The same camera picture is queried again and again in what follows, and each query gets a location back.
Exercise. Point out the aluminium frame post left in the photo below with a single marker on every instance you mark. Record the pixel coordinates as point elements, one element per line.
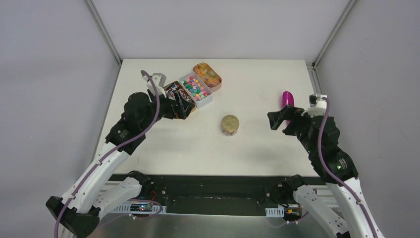
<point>95,15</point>

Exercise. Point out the clear plastic cup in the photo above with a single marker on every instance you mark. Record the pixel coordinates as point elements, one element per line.
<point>229,131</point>

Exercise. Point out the left controller board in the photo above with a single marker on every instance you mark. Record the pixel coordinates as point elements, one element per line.
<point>141,207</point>

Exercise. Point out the controller board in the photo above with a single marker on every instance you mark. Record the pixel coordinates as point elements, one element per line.
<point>292,213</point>
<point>141,207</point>

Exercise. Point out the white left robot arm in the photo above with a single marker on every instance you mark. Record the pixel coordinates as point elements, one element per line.
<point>140,113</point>

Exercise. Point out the yellow tin of lollipops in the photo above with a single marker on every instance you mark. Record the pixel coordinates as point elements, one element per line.
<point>183,102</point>

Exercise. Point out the aluminium frame post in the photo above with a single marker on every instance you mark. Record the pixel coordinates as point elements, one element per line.
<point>95,15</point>
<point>350,4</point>

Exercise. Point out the aluminium frame post right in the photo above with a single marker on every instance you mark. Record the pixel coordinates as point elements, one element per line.
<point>350,4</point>

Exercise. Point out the pink tin of gummy candies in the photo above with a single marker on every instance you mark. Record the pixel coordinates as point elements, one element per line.
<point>212,80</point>

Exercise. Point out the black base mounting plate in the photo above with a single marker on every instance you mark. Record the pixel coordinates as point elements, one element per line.
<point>218,195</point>

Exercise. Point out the purple plastic scoop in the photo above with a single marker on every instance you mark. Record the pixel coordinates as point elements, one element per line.
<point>287,99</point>

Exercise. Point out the gold round lid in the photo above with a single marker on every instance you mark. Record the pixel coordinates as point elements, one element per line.
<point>230,121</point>

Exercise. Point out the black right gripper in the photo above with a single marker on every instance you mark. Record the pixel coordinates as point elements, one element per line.
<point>288,112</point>

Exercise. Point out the right controller board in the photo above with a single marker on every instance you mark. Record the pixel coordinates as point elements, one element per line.
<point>292,213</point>

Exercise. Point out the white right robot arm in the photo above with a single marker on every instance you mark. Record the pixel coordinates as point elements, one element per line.
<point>338,171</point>

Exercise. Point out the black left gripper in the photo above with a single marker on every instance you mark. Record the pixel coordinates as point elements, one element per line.
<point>175,104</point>

